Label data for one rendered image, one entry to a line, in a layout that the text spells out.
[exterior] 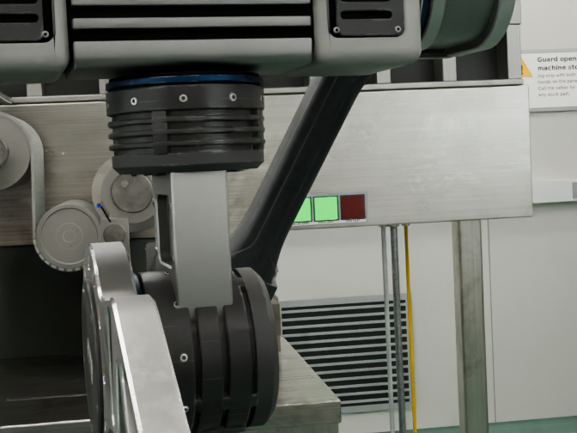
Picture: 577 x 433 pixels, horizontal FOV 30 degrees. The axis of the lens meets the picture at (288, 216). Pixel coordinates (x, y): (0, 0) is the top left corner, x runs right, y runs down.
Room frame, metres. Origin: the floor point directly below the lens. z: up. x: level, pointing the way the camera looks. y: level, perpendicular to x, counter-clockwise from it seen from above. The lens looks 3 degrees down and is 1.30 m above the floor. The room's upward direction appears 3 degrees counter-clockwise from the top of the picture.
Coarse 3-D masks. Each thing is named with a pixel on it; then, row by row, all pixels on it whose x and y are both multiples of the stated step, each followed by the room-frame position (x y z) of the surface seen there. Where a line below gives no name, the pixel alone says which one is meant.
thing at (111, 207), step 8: (112, 168) 1.98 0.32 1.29; (112, 176) 1.98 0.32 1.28; (104, 184) 1.98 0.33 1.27; (104, 192) 1.98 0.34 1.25; (104, 200) 1.98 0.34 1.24; (112, 200) 1.98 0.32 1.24; (152, 200) 1.99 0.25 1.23; (112, 208) 1.98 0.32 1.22; (152, 208) 1.99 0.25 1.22; (120, 216) 1.98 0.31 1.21; (128, 216) 1.98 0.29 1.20; (136, 216) 1.98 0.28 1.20; (144, 216) 1.99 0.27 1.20
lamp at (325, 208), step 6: (318, 198) 2.37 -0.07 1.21; (324, 198) 2.37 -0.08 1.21; (330, 198) 2.37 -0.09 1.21; (336, 198) 2.37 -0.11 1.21; (318, 204) 2.37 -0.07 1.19; (324, 204) 2.37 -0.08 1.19; (330, 204) 2.37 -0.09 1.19; (336, 204) 2.37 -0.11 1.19; (318, 210) 2.37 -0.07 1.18; (324, 210) 2.37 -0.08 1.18; (330, 210) 2.37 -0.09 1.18; (336, 210) 2.37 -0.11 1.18; (318, 216) 2.37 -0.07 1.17; (324, 216) 2.37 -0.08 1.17; (330, 216) 2.37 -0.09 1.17; (336, 216) 2.37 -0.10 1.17
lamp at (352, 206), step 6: (342, 198) 2.37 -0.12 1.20; (348, 198) 2.38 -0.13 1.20; (354, 198) 2.38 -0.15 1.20; (360, 198) 2.38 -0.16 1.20; (342, 204) 2.37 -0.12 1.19; (348, 204) 2.38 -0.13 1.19; (354, 204) 2.38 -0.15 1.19; (360, 204) 2.38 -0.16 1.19; (342, 210) 2.37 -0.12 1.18; (348, 210) 2.38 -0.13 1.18; (354, 210) 2.38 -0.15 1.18; (360, 210) 2.38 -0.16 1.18; (342, 216) 2.37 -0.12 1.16; (348, 216) 2.38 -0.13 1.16; (354, 216) 2.38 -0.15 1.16; (360, 216) 2.38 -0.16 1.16
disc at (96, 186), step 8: (104, 168) 1.98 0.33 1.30; (96, 176) 1.98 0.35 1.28; (104, 176) 1.98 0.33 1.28; (96, 184) 1.98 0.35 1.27; (112, 184) 1.98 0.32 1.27; (96, 192) 1.98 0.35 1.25; (96, 200) 1.98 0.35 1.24; (96, 208) 1.98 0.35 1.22; (104, 208) 1.98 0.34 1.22; (104, 216) 1.98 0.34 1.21; (112, 216) 1.98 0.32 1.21; (152, 216) 1.99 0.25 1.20; (136, 224) 1.99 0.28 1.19; (144, 224) 1.99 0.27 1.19; (152, 224) 1.99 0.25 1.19
